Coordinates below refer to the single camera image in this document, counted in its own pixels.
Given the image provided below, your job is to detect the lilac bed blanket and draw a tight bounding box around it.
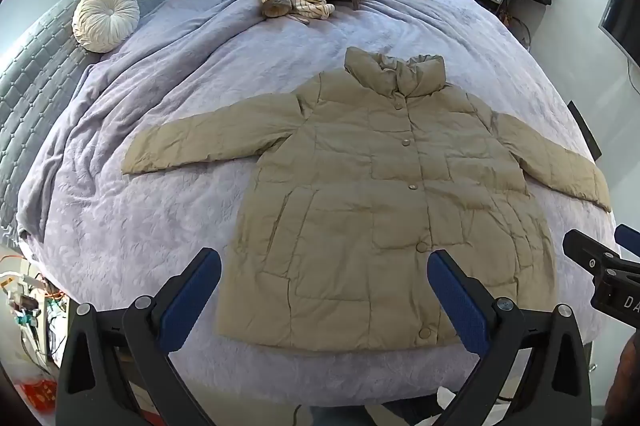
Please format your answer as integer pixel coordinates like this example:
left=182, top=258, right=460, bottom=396
left=15, top=0, right=618, bottom=407

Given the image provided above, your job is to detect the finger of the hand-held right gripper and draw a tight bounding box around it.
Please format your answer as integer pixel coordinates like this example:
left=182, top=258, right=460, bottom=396
left=562, top=229, right=640, bottom=279
left=614, top=224, right=640, bottom=258

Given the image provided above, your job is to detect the wall mounted television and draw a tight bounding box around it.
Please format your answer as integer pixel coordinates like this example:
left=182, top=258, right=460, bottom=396
left=598, top=0, right=640, bottom=70

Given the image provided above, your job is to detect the beige puffer jacket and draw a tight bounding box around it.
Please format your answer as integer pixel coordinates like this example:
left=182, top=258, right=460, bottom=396
left=121, top=46, right=613, bottom=349

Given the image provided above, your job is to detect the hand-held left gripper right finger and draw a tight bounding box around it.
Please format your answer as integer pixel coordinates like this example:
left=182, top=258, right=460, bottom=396
left=426, top=249, right=593, bottom=426

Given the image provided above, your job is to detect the round white pleated pillow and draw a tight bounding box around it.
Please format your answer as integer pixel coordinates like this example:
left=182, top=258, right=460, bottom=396
left=72, top=0, right=141, bottom=54

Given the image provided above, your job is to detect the red box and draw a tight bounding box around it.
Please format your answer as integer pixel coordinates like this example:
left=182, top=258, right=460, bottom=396
left=14, top=380, right=59, bottom=413

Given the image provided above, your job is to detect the grey quilted headboard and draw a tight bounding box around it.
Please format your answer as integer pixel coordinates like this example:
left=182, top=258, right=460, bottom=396
left=0, top=0, right=167, bottom=234

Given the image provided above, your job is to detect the person's right forearm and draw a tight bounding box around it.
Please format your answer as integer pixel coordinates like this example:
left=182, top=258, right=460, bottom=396
left=602, top=328, right=640, bottom=426

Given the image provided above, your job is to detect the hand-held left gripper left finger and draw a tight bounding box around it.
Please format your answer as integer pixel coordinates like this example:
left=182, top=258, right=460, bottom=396
left=54, top=247, right=222, bottom=426

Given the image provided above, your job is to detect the tangle of cables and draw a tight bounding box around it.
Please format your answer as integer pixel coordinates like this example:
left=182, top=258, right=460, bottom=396
left=0, top=251, right=70, bottom=374

